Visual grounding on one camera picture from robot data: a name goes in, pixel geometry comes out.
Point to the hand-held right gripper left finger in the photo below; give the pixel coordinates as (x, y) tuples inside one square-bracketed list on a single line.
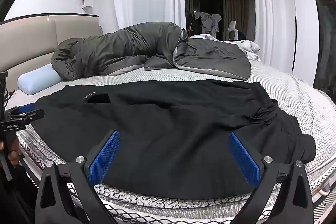
[(105, 157)]

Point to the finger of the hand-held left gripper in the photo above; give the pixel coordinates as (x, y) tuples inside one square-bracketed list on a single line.
[(26, 108), (34, 115)]

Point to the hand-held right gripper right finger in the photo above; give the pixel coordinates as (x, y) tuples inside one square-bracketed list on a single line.
[(242, 158)]

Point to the black pants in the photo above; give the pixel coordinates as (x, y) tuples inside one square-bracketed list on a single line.
[(157, 121)]

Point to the person's left hand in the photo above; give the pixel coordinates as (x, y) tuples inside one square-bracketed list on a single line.
[(12, 153)]

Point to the light blue pillow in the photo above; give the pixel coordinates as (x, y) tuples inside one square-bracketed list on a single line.
[(36, 81)]

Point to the beige padded headboard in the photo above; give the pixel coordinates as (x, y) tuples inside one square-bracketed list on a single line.
[(26, 43)]

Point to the bed with white honeycomb cover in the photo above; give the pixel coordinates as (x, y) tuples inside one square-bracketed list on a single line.
[(288, 92)]

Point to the dark grey duvet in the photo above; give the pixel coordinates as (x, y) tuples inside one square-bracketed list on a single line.
[(118, 48)]

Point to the white chair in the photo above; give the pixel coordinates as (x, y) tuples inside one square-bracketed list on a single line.
[(233, 28)]

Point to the grey hanging clothes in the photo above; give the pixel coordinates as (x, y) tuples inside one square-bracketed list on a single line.
[(207, 20)]

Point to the brown curtain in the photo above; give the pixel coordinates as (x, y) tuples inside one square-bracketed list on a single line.
[(236, 11)]

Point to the white wardrobe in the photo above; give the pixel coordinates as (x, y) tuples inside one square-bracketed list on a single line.
[(302, 16)]

